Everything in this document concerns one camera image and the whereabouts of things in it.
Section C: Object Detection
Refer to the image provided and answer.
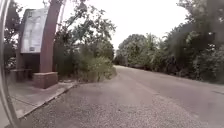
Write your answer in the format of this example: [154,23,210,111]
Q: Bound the green roadside bushes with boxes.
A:
[53,49,118,84]

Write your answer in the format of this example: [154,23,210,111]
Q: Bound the grey asphalt road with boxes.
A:
[4,64,224,128]

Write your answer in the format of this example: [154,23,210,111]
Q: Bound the leafy trees behind pillar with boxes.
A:
[2,0,118,68]

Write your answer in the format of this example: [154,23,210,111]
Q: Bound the reddish pillar with brick base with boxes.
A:
[32,0,64,90]

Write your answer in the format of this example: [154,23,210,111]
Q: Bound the wood of green trees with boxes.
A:
[112,0,224,84]

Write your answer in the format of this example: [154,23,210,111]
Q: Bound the large grey sign board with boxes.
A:
[14,8,50,73]

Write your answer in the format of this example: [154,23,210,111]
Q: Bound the pale concrete pavement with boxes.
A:
[0,79,78,128]

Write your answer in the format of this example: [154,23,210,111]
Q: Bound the low brick block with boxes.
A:
[9,68,34,83]

